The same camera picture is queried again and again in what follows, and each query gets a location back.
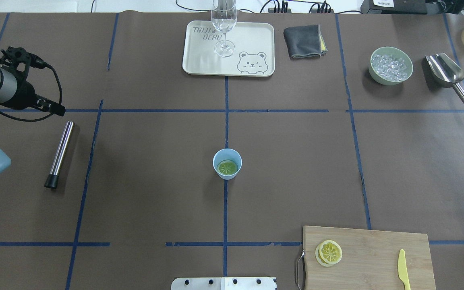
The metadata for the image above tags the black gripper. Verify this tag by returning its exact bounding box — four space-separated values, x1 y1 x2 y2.
10 81 66 117

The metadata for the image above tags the steel muddler black tip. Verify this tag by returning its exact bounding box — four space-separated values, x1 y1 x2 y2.
44 121 75 189

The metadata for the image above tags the steel ice scoop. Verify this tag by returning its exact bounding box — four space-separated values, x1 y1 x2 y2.
424 53 464 104

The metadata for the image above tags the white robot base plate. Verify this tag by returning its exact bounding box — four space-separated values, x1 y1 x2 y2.
171 277 278 290

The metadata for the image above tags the folded grey cloth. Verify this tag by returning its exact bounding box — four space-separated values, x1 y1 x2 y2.
283 24 328 59

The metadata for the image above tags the blue paper cup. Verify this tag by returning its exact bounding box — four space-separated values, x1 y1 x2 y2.
212 148 242 180

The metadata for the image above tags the green bowl of ice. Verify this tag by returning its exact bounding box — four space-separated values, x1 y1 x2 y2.
368 46 414 86

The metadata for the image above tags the cream bear print tray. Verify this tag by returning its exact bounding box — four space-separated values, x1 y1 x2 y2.
182 21 276 77

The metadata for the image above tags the yellow plastic knife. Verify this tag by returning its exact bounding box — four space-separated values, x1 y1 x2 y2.
397 249 411 290

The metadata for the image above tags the lemon slice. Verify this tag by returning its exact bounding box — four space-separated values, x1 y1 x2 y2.
217 160 239 176
320 239 343 265
315 243 333 267

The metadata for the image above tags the bamboo cutting board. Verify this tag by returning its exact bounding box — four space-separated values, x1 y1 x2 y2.
295 226 436 290

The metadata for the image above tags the clear wine glass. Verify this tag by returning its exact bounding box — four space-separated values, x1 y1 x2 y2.
211 0 237 58

